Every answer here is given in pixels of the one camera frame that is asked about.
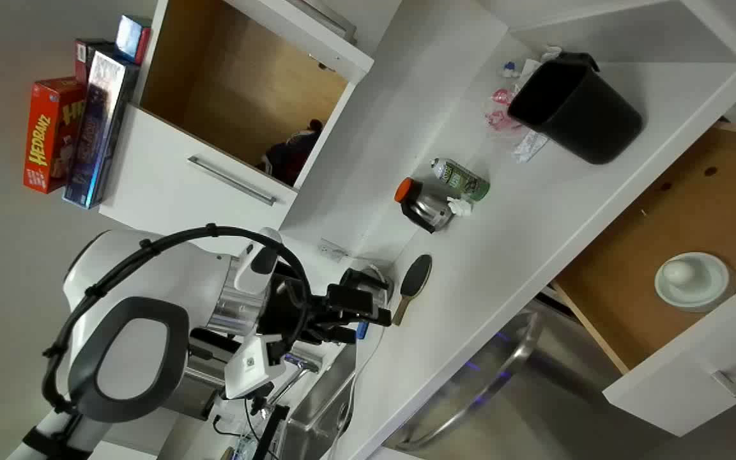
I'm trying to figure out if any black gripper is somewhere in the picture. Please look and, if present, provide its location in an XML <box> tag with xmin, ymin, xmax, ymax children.
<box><xmin>301</xmin><ymin>269</ymin><xmax>391</xmax><ymax>345</ymax></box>

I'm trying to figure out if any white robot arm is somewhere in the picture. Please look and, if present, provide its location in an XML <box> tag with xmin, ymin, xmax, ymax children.
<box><xmin>8</xmin><ymin>221</ymin><xmax>391</xmax><ymax>460</ymax></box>

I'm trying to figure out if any black plastic bin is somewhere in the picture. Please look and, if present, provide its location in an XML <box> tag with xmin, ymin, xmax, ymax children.
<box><xmin>508</xmin><ymin>53</ymin><xmax>645</xmax><ymax>164</ymax></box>

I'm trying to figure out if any black spoon utensil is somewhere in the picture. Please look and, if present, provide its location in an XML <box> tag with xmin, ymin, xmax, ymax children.
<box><xmin>393</xmin><ymin>253</ymin><xmax>432</xmax><ymax>325</ymax></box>

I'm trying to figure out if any jar with orange lid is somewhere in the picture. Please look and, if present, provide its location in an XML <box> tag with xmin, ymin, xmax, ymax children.
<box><xmin>393</xmin><ymin>177</ymin><xmax>453</xmax><ymax>233</ymax></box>

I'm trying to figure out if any stainless steel sink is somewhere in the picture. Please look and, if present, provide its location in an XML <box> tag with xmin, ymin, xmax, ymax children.
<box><xmin>384</xmin><ymin>306</ymin><xmax>558</xmax><ymax>454</ymax></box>

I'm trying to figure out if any pink plastic wrapper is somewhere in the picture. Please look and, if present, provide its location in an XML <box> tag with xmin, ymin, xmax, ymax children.
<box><xmin>487</xmin><ymin>59</ymin><xmax>549</xmax><ymax>164</ymax></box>

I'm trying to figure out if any blue game box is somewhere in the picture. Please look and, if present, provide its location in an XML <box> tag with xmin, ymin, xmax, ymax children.
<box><xmin>65</xmin><ymin>50</ymin><xmax>138</xmax><ymax>210</ymax></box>

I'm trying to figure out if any small blue box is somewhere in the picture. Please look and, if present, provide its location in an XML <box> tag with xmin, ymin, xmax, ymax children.
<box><xmin>116</xmin><ymin>16</ymin><xmax>151</xmax><ymax>64</ymax></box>

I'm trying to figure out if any red game box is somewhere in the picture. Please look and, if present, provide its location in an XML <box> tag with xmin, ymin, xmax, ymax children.
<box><xmin>23</xmin><ymin>76</ymin><xmax>88</xmax><ymax>193</ymax></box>

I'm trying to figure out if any open wooden drawer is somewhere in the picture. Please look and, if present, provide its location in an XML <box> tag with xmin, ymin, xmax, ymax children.
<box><xmin>556</xmin><ymin>126</ymin><xmax>736</xmax><ymax>437</ymax></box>

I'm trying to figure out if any white bowl in drawer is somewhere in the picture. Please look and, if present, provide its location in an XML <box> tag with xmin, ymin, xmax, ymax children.
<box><xmin>654</xmin><ymin>253</ymin><xmax>735</xmax><ymax>311</ymax></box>

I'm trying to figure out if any dark red box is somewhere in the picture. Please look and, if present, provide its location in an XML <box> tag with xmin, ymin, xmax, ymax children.
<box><xmin>75</xmin><ymin>37</ymin><xmax>120</xmax><ymax>85</ymax></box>

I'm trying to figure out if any white open wall cabinet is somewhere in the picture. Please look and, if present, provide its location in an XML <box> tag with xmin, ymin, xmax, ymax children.
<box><xmin>100</xmin><ymin>0</ymin><xmax>374</xmax><ymax>233</ymax></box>

